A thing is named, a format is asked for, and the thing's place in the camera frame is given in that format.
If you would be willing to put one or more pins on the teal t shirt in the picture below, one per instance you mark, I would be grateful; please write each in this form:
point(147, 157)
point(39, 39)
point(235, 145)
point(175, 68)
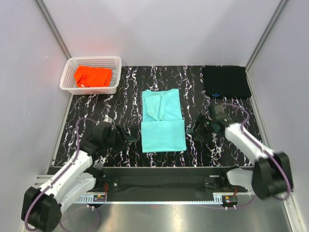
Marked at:
point(162, 126)

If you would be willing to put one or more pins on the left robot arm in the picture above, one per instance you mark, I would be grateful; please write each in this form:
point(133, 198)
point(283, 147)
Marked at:
point(44, 206)

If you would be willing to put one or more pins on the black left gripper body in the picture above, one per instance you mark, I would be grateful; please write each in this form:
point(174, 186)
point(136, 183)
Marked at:
point(116, 141)

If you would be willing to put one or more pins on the left controller board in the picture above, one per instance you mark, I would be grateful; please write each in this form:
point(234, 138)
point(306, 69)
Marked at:
point(99, 198)

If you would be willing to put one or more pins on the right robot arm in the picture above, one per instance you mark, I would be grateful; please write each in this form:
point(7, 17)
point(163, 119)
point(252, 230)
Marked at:
point(271, 175)

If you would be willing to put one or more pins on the orange t shirt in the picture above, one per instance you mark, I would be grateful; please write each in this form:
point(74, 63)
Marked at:
point(92, 76)

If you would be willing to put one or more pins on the white slotted cable duct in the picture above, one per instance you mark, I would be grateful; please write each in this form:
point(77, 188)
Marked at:
point(185, 197)

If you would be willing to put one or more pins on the white plastic basket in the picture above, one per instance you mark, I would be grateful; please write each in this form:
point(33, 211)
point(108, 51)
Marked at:
point(67, 81)

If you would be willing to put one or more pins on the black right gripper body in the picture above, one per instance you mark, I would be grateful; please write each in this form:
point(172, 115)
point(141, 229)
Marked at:
point(205, 128)

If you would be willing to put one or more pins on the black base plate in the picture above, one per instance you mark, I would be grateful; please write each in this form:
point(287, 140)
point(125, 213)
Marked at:
point(164, 179)

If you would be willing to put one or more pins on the folded black t shirt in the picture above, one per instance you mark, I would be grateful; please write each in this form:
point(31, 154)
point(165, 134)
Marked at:
point(226, 81)

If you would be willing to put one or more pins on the controller board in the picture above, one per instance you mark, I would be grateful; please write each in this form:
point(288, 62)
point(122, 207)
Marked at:
point(232, 199)
point(99, 198)

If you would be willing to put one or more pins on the right controller board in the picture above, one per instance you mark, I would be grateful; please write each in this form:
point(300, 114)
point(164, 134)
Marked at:
point(232, 199)

